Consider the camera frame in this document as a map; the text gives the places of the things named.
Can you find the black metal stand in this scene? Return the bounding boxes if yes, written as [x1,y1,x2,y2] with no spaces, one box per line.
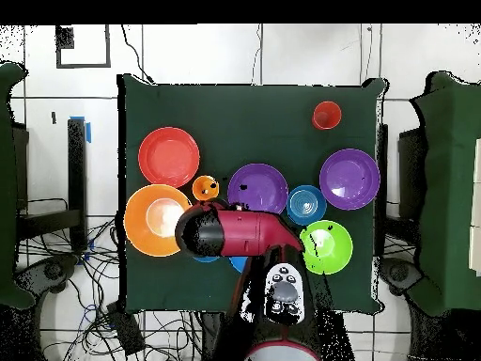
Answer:
[16,118,88,251]

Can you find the black power brick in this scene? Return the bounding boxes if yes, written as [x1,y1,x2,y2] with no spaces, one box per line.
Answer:
[106,300,147,356]

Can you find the orange cup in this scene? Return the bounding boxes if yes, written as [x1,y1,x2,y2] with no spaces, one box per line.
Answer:
[192,175,221,203]

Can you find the red shallow bowl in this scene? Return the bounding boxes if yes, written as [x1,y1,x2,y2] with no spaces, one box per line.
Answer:
[137,126,201,189]

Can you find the white box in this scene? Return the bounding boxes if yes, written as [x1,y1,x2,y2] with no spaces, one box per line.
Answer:
[467,138,481,277]

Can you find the red cup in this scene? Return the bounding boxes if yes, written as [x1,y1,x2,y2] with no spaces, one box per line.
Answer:
[311,100,343,132]

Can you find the black floor cable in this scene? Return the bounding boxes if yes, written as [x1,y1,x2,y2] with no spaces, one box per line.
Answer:
[120,24,155,85]

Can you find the green bowl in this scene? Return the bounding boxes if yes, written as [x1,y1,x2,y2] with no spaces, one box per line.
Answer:
[299,219,354,275]

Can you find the tangled floor cables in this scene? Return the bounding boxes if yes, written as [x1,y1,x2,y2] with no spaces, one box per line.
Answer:
[16,217,204,361]

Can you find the purple bowl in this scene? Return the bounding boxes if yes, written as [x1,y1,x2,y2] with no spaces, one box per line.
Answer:
[226,162,289,216]
[318,148,381,211]

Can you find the blue tape strip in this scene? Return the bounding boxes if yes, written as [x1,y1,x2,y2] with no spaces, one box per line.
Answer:
[70,116,92,144]

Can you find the dark green tablecloth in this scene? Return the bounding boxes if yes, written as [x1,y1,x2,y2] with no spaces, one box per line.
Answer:
[117,73,388,315]

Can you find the green cloth side table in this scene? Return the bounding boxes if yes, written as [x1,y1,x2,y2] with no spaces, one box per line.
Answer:
[0,61,37,309]
[407,71,481,317]

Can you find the large orange bowl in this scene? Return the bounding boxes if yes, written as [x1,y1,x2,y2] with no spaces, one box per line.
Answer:
[123,183,193,258]

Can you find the black pedestal leg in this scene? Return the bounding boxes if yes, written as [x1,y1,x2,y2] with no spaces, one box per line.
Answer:
[379,257,426,296]
[16,255,80,294]

